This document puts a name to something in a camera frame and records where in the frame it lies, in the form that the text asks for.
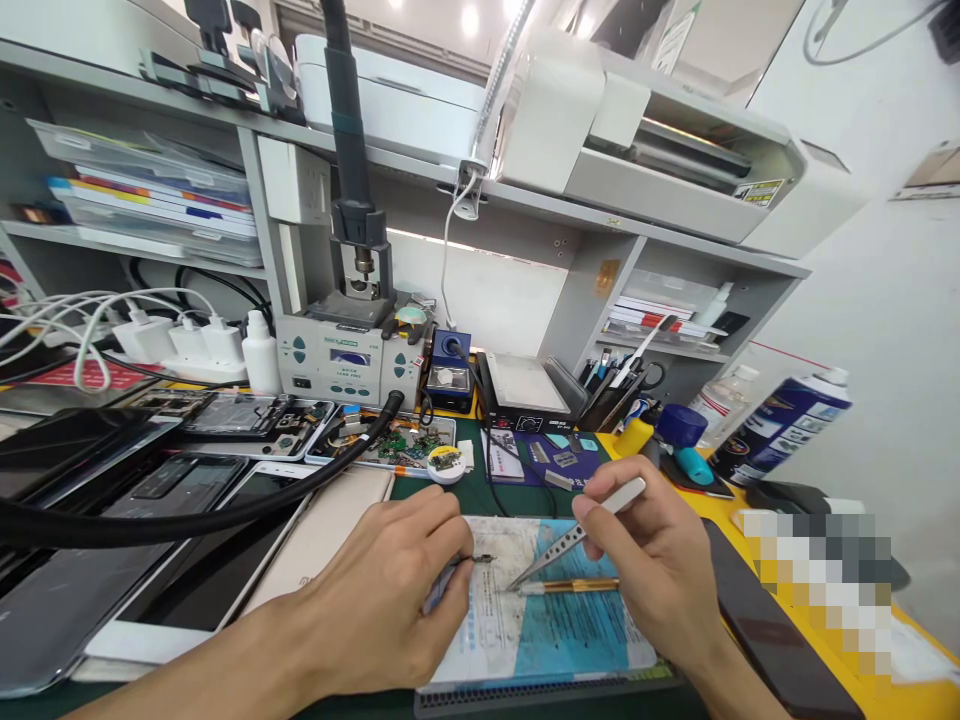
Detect person's right hand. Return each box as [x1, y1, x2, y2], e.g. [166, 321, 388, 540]
[572, 454, 726, 670]

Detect person's left hand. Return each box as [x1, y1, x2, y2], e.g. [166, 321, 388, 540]
[296, 483, 476, 699]

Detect grey-blue hand tool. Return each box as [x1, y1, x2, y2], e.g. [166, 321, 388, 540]
[422, 560, 460, 618]

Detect silver metal tweezers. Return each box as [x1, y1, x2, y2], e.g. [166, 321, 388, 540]
[505, 477, 648, 594]

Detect round white paste tin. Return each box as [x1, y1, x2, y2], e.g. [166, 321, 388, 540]
[426, 442, 477, 487]

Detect green work mat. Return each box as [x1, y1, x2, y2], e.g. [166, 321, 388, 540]
[389, 416, 759, 720]

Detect tray of circuit parts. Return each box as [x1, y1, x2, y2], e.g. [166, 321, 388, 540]
[305, 403, 458, 472]

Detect group of metal stencils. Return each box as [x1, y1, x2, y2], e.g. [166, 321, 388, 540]
[527, 436, 603, 493]

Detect white and blue work sheet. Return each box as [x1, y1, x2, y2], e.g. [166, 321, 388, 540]
[418, 514, 659, 688]

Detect black heating plate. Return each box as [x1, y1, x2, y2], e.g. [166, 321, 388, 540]
[476, 349, 592, 438]

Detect blue soldering iron stand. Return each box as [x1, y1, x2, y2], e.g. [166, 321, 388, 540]
[425, 328, 477, 415]

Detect black ribbed strip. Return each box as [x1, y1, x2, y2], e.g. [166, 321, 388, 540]
[413, 673, 680, 720]

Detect grey hot air station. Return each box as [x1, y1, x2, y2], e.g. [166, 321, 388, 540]
[275, 299, 423, 414]

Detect black holder with tools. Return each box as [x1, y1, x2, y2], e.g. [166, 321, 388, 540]
[575, 352, 667, 435]

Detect yellow small bottle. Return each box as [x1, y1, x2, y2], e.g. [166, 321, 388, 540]
[614, 416, 661, 459]

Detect teal small bottle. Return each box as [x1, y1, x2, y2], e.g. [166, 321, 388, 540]
[673, 445, 715, 487]

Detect black pad with red edge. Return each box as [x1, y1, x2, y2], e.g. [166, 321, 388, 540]
[658, 449, 738, 502]

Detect white plastic bottle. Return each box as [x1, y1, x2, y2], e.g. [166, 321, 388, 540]
[240, 308, 281, 396]

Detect bottle with blue cap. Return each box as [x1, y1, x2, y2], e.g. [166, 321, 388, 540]
[658, 403, 711, 453]

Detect white toothbrush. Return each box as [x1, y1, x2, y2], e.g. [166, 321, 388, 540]
[610, 314, 678, 389]

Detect clear plastic bottle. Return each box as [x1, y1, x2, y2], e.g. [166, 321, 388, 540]
[686, 364, 760, 445]

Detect pile of disassembled phones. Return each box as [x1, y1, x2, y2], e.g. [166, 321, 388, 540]
[0, 386, 399, 703]

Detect grey shelf unit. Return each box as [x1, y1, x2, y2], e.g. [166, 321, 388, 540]
[0, 37, 814, 391]

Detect power strip with white chargers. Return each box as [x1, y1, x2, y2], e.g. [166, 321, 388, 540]
[110, 307, 250, 385]

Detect black smartphone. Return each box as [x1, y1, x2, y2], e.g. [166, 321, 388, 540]
[700, 517, 865, 720]

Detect black desk device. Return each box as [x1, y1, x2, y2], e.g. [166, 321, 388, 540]
[748, 479, 832, 520]

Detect blue and white spray can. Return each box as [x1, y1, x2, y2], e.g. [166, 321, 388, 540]
[710, 366, 854, 490]

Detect red printed sheet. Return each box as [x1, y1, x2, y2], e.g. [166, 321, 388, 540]
[41, 358, 155, 393]

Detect white printer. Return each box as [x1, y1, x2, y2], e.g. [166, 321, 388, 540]
[294, 32, 487, 160]

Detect white film cutting machine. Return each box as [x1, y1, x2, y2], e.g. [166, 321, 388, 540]
[493, 28, 873, 261]

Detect silver lamp bar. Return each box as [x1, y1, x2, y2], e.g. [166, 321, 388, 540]
[455, 0, 538, 223]

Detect cardboard box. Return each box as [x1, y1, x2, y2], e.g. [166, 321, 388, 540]
[887, 145, 960, 204]

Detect thick black hose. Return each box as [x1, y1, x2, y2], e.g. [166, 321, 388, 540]
[0, 389, 408, 550]

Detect white lamp cable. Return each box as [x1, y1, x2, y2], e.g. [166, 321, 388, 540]
[439, 173, 483, 340]

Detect white wall socket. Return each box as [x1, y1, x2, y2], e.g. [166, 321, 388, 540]
[257, 134, 333, 226]

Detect black hot air handle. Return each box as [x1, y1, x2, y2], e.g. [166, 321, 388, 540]
[320, 0, 393, 303]

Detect bundle of white cables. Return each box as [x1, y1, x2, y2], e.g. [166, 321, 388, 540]
[0, 286, 226, 395]

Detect grey cable loop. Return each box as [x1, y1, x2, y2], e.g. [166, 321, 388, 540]
[800, 0, 955, 69]

